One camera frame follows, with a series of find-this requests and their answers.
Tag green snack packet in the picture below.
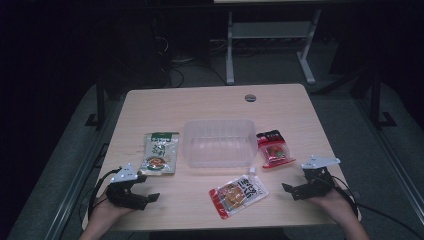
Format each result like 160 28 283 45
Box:
138 131 180 176

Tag white metal desk frame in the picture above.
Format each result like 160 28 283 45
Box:
225 9 322 86

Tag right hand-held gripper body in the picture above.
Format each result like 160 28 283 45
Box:
292 154 342 201

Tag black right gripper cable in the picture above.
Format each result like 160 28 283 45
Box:
331 174 424 238

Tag person's left hand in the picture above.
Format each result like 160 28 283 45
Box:
88 194 134 228

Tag red snack packet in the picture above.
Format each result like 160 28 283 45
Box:
255 129 297 169

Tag black floor cables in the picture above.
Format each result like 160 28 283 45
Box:
154 33 228 88

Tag person's right hand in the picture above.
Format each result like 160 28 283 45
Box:
311 188 360 224

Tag clear plastic container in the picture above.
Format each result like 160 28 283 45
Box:
182 119 258 168

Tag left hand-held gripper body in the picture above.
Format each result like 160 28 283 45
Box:
105 163 141 209

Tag clear red-edged snack packet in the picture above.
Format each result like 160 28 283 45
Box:
208 174 270 220

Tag black metal stand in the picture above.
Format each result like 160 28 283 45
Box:
84 74 108 128
369 68 398 129

